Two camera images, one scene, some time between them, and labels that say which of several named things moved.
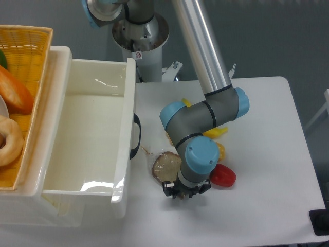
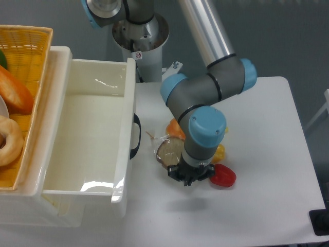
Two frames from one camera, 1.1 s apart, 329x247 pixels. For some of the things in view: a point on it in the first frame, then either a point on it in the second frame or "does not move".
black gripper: [177, 189] to [188, 174]
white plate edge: [4, 110] does not move
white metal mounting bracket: [168, 74] does not move
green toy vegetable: [3, 61] does not move
